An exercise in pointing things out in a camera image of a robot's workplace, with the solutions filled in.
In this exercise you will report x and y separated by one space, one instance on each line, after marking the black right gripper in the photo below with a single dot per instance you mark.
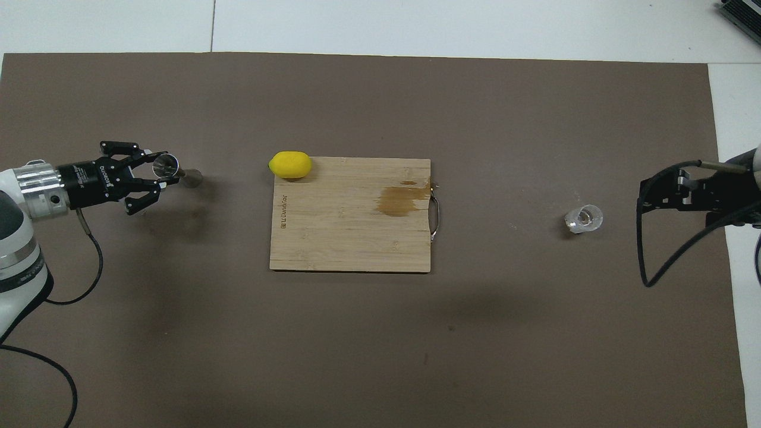
734 202

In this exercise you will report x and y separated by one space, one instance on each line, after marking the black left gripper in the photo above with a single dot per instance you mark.
95 181

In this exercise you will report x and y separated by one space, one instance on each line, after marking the metal cocktail jigger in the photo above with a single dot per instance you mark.
191 177

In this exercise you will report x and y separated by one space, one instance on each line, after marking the small clear glass cup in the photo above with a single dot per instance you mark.
585 219

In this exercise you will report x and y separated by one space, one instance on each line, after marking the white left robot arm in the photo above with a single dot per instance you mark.
18 249

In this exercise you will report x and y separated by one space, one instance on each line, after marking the yellow lemon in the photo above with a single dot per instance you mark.
290 164

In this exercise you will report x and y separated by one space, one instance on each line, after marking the grey ribbed device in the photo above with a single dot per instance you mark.
746 15

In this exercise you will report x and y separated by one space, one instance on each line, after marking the wooden cutting board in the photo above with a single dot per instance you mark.
333 220

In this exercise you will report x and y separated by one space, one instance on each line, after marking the brown paper table mat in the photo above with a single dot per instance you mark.
357 356

